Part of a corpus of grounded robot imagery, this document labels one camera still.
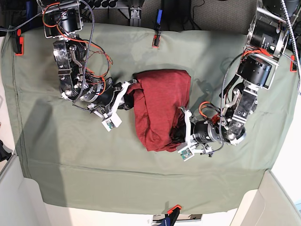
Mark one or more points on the red long-sleeve T-shirt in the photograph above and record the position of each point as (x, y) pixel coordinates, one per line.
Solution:
(157, 112)

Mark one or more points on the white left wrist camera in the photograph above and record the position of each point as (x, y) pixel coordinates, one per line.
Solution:
(185, 151)

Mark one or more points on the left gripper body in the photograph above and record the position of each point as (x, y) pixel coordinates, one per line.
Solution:
(211, 129)

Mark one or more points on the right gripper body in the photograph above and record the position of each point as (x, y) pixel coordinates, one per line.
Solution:
(107, 103)

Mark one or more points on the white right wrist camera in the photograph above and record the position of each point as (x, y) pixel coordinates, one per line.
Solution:
(111, 122)

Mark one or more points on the orange edge clamp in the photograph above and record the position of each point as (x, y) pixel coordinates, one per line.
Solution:
(293, 67)
(18, 42)

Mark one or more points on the orange right edge clamp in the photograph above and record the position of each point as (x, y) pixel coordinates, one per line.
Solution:
(293, 67)

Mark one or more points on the blue black top clamp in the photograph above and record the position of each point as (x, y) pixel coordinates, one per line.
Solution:
(157, 28)

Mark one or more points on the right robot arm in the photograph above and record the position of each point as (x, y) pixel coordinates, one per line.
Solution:
(62, 20)

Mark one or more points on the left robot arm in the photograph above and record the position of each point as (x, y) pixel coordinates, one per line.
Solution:
(270, 31)

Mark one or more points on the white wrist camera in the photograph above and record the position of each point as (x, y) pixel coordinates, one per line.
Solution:
(185, 151)
(111, 122)

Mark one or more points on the orange left edge clamp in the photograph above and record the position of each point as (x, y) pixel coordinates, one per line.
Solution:
(18, 42)

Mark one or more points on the orange black bottom clamp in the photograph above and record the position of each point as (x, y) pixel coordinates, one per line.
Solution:
(171, 216)

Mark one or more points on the green table cloth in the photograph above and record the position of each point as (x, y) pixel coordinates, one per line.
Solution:
(78, 163)

